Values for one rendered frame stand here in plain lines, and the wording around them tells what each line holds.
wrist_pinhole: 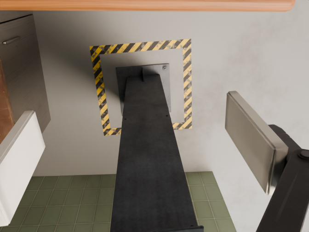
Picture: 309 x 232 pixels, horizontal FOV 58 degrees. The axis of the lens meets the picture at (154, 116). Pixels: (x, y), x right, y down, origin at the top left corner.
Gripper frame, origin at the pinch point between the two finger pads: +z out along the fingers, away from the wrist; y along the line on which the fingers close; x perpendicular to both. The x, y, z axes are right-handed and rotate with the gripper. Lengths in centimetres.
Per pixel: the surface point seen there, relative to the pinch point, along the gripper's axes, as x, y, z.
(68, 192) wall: -115, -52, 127
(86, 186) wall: -116, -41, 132
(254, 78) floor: -55, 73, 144
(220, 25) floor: -21, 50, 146
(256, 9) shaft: 2.6, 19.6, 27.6
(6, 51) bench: -16, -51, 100
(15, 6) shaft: 5.8, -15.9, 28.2
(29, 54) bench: -23, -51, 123
